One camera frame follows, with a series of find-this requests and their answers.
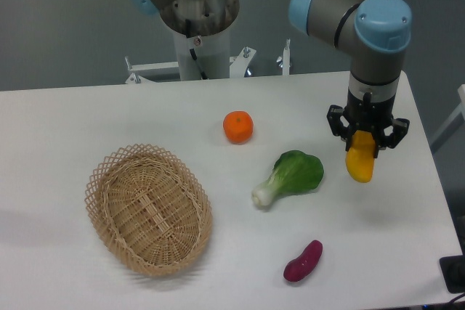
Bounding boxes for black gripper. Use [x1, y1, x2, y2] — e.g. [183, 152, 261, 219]
[326, 91, 410, 158]

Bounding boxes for yellow mango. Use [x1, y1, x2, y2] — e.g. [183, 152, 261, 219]
[345, 131, 376, 183]

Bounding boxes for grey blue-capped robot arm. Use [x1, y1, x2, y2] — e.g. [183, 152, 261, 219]
[132, 0, 412, 156]

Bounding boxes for green bok choy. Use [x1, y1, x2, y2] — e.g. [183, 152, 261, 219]
[251, 150, 324, 208]

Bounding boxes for orange tangerine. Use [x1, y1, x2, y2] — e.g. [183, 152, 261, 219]
[222, 110, 254, 144]

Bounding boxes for black device at table edge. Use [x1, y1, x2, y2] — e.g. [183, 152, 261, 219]
[439, 256, 464, 293]

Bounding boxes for purple sweet potato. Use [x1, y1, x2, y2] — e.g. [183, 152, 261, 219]
[283, 240, 323, 282]

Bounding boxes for woven wicker basket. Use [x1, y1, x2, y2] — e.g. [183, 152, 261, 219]
[84, 144, 213, 277]

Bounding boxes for white frame at right edge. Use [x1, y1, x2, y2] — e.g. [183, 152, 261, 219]
[429, 84, 464, 154]

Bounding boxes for white metal base frame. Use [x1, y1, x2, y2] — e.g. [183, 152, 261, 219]
[125, 38, 292, 84]

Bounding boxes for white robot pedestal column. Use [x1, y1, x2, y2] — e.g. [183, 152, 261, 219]
[173, 30, 230, 81]

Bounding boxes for black cable on pedestal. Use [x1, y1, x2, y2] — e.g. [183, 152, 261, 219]
[185, 18, 209, 81]

